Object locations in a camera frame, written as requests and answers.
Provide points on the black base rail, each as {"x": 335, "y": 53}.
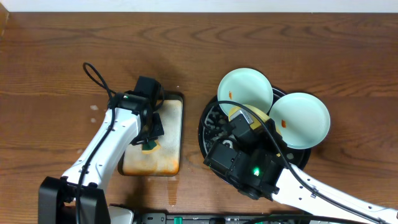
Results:
{"x": 163, "y": 218}

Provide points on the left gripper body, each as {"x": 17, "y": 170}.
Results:
{"x": 154, "y": 130}

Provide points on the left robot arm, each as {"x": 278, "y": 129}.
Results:
{"x": 78, "y": 196}

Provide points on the black rectangular sponge tray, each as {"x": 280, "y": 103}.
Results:
{"x": 163, "y": 159}

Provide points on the light blue plate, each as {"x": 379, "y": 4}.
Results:
{"x": 246, "y": 86}
{"x": 303, "y": 120}

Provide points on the black round tray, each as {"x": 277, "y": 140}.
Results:
{"x": 213, "y": 127}

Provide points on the green and yellow sponge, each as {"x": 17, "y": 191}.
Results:
{"x": 150, "y": 146}

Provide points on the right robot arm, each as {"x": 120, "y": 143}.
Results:
{"x": 299, "y": 190}

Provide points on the yellow plate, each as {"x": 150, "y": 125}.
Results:
{"x": 261, "y": 119}

